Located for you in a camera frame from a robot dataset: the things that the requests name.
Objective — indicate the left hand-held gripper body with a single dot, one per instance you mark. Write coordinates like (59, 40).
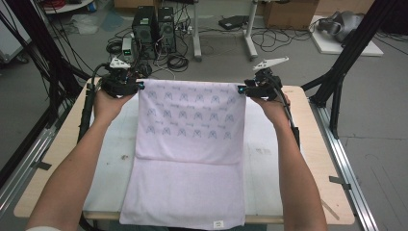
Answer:
(117, 85)

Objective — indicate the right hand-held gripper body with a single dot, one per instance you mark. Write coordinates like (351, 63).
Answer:
(264, 88)

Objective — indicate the lavender printed towel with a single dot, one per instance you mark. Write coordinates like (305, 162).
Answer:
(189, 154)

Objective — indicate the person's left hand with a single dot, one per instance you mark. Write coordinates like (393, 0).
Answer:
(107, 107)

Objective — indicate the person's right hand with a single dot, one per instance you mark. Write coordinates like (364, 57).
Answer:
(279, 112)

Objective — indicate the white power supply unit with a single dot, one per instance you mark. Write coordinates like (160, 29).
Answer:
(127, 46)

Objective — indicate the large black computer tower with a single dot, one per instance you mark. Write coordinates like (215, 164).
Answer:
(144, 32)

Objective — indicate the white stand leg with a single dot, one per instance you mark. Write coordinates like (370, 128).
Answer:
(197, 32)
(250, 32)

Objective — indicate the slim black computer tower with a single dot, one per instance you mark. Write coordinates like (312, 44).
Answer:
(166, 29)

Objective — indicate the flat black device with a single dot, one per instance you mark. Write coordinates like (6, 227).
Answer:
(233, 21)

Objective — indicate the clear plastic sheet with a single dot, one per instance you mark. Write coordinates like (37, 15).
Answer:
(84, 25)

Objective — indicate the large cardboard box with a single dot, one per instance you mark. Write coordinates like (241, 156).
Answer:
(290, 14)

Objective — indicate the flat cardboard box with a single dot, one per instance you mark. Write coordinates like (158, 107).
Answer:
(134, 4)

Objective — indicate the white round table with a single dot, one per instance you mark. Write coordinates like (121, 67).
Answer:
(69, 8)

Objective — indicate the white grid foam mat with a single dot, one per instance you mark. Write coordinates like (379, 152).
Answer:
(109, 179)

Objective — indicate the grey headset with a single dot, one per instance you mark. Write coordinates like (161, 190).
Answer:
(343, 24)

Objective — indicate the white floor board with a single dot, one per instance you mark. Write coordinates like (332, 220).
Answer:
(359, 49)

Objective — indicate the black tape piece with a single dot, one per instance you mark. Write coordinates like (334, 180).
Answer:
(43, 165)
(339, 182)

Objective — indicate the white case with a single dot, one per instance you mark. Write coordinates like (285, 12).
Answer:
(12, 41)

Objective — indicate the thin wooden stick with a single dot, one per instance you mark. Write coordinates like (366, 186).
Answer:
(330, 210)

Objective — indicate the black metal frame stand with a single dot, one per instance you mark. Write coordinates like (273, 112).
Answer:
(48, 54)
(352, 48)

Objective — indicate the aluminium rail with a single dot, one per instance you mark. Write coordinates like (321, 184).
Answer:
(346, 166)
(22, 166)

